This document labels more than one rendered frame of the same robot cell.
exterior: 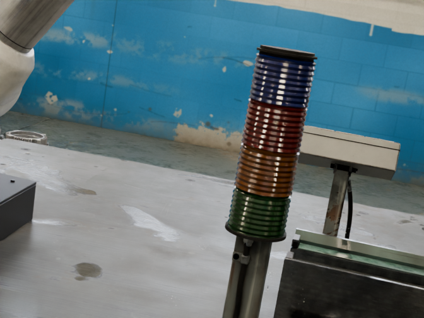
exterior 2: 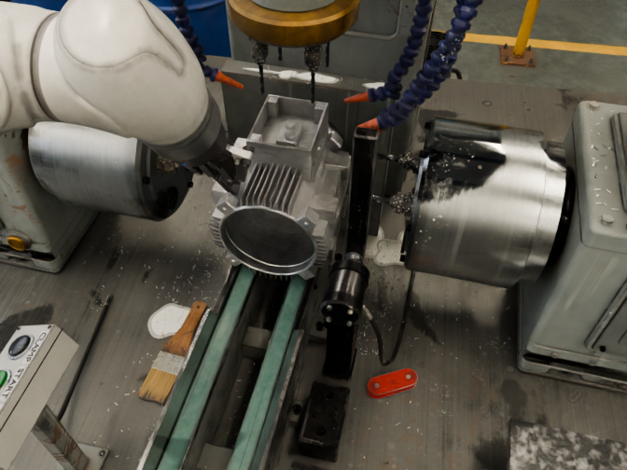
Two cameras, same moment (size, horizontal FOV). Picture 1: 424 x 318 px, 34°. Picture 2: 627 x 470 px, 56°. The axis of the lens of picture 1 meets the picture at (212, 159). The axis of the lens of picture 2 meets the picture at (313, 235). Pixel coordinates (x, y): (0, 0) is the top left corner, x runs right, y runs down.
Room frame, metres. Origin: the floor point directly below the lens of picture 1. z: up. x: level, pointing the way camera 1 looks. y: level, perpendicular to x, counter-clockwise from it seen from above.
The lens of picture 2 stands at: (0.82, 0.08, 1.71)
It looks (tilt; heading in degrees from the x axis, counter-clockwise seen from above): 49 degrees down; 272
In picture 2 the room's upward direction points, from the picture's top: 1 degrees clockwise
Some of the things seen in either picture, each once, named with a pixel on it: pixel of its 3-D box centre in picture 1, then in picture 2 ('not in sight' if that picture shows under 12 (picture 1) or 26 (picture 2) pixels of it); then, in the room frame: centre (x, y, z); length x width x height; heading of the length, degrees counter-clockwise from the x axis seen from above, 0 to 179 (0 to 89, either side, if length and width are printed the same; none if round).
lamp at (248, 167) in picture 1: (266, 168); not in sight; (0.70, -0.06, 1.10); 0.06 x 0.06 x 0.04
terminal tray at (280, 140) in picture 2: not in sight; (288, 139); (0.89, -0.64, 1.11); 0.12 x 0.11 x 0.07; 79
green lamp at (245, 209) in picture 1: (259, 210); not in sight; (0.70, -0.06, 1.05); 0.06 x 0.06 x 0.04
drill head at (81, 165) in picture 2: not in sight; (96, 138); (1.24, -0.71, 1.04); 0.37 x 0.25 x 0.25; 169
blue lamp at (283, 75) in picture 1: (282, 80); not in sight; (0.70, -0.06, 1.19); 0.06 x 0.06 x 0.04
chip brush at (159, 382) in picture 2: not in sight; (177, 349); (1.08, -0.43, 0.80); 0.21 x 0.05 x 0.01; 75
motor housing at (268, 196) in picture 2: not in sight; (284, 199); (0.90, -0.60, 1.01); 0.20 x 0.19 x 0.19; 79
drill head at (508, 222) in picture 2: not in sight; (493, 205); (0.56, -0.58, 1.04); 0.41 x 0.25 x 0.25; 169
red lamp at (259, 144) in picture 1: (274, 124); not in sight; (0.70, -0.06, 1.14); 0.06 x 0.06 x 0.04
